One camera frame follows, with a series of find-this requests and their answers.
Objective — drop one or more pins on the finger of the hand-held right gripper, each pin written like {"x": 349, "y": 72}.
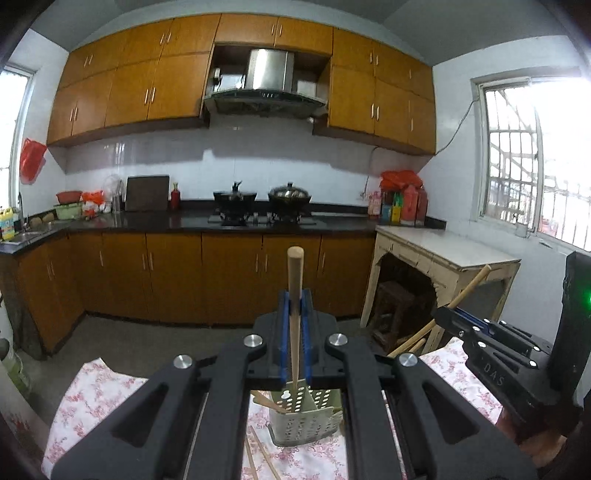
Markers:
{"x": 461, "y": 330}
{"x": 512, "y": 333}

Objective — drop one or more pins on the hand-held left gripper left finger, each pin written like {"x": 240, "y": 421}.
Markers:
{"x": 285, "y": 332}

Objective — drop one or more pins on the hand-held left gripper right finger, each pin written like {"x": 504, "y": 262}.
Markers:
{"x": 305, "y": 341}

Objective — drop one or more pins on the pale green perforated utensil holder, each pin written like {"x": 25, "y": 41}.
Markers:
{"x": 300, "y": 424}

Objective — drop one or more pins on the person's right hand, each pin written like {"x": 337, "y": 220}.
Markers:
{"x": 531, "y": 443}

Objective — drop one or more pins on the wooden stool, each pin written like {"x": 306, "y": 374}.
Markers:
{"x": 392, "y": 300}

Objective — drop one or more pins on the cream side table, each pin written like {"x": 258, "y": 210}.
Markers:
{"x": 438, "y": 249}

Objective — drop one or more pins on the white cup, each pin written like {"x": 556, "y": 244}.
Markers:
{"x": 521, "y": 230}

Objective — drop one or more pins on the black gas stove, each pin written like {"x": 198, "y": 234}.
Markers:
{"x": 263, "y": 220}

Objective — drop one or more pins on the wooden lower kitchen cabinets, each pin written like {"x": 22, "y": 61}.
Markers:
{"x": 175, "y": 277}

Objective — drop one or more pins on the yellow condiment box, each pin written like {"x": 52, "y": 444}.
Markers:
{"x": 397, "y": 214}

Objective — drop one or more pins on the black pot with lid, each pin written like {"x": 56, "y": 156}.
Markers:
{"x": 290, "y": 196}

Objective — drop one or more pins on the black wok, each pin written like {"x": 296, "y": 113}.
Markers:
{"x": 234, "y": 198}

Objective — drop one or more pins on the pink condiment bottle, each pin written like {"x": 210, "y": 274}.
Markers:
{"x": 374, "y": 205}

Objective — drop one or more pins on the red bag over bottles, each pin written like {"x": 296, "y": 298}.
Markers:
{"x": 400, "y": 179}

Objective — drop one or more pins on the white framed barred window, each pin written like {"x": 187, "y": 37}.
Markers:
{"x": 531, "y": 161}

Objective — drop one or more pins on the red bottle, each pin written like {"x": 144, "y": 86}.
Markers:
{"x": 175, "y": 198}

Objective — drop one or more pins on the black kitchen countertop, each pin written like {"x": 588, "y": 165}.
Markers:
{"x": 138, "y": 220}

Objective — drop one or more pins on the dark cutting board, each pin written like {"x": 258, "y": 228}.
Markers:
{"x": 147, "y": 194}

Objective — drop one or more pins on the steel cup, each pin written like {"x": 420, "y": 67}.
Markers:
{"x": 117, "y": 204}

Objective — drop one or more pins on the red crumpled plastic bag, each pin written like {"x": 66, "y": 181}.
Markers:
{"x": 92, "y": 197}

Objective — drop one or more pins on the pale green basin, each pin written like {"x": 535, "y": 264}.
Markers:
{"x": 68, "y": 211}

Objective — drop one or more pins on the red basin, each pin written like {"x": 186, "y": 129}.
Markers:
{"x": 69, "y": 196}

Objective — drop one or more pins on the steel range hood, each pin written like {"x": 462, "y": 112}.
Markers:
{"x": 270, "y": 69}

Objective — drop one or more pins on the steel sink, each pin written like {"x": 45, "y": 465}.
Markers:
{"x": 27, "y": 237}

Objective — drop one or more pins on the steel faucet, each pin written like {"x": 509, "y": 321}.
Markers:
{"x": 21, "y": 212}

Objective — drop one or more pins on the yellow detergent bottle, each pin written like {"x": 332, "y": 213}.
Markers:
{"x": 8, "y": 226}

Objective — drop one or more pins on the red hanging plastic bag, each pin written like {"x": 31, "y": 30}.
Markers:
{"x": 32, "y": 161}

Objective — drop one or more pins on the white framed sliding window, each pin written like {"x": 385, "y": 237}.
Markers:
{"x": 11, "y": 138}

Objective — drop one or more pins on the wall power socket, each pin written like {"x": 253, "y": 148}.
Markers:
{"x": 215, "y": 78}

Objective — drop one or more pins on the wooden upper wall cabinets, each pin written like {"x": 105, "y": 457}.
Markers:
{"x": 138, "y": 92}

